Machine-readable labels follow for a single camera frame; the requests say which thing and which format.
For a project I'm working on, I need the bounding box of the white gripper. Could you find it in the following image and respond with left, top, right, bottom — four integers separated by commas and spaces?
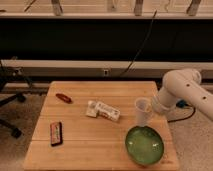
151, 96, 167, 115

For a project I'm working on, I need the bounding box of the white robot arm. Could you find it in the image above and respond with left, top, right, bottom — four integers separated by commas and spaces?
151, 69, 213, 121

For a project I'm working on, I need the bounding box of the green ceramic bowl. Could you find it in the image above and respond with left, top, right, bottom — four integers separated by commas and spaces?
125, 126, 164, 166

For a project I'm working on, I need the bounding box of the white toothpaste box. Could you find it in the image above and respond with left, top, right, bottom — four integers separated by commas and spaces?
86, 100, 120, 121

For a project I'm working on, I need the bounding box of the small red brown tool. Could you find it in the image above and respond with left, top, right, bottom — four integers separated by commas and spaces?
56, 93, 72, 104

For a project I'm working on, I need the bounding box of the black red flat box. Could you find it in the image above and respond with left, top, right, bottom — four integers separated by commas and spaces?
50, 122, 63, 146

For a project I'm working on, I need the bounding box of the black office chair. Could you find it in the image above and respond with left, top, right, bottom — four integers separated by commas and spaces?
0, 64, 26, 138

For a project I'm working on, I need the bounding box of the black hanging cable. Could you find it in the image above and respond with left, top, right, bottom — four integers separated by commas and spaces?
118, 9, 157, 78

